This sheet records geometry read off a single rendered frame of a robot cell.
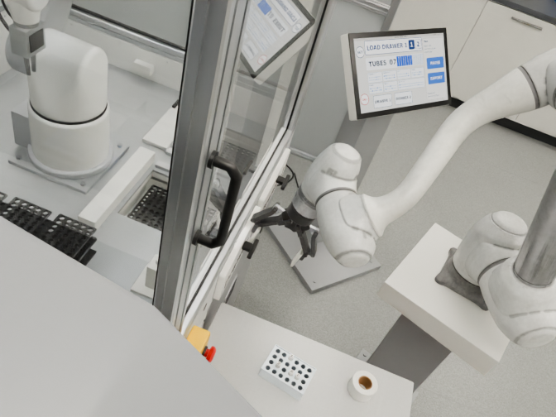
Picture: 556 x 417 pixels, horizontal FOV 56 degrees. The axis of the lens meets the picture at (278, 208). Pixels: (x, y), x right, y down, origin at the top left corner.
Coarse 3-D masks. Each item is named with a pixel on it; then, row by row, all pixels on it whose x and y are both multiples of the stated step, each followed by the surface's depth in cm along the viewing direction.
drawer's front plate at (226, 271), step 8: (256, 208) 154; (248, 224) 148; (248, 232) 148; (240, 240) 144; (248, 240) 157; (232, 248) 141; (240, 248) 142; (232, 256) 139; (240, 256) 152; (224, 264) 137; (232, 264) 139; (224, 272) 135; (232, 272) 149; (224, 280) 136; (216, 288) 138; (224, 288) 143; (216, 296) 140
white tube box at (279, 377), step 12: (276, 348) 138; (276, 360) 136; (288, 360) 137; (300, 360) 137; (264, 372) 133; (276, 372) 133; (288, 372) 135; (300, 372) 136; (312, 372) 136; (276, 384) 134; (288, 384) 132; (300, 384) 133; (300, 396) 132
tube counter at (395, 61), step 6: (414, 54) 206; (420, 54) 208; (390, 60) 199; (396, 60) 201; (402, 60) 203; (408, 60) 204; (414, 60) 206; (420, 60) 208; (390, 66) 200; (396, 66) 201; (402, 66) 203
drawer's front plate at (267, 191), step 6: (288, 150) 177; (282, 156) 173; (288, 156) 179; (282, 162) 171; (276, 168) 169; (282, 168) 174; (276, 174) 167; (270, 180) 164; (270, 186) 162; (264, 192) 159; (270, 192) 164; (264, 198) 158; (270, 198) 173; (258, 204) 158; (264, 204) 161
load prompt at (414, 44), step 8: (376, 40) 195; (384, 40) 197; (392, 40) 199; (400, 40) 201; (408, 40) 203; (416, 40) 206; (368, 48) 193; (376, 48) 195; (384, 48) 197; (392, 48) 199; (400, 48) 202; (408, 48) 204; (416, 48) 206
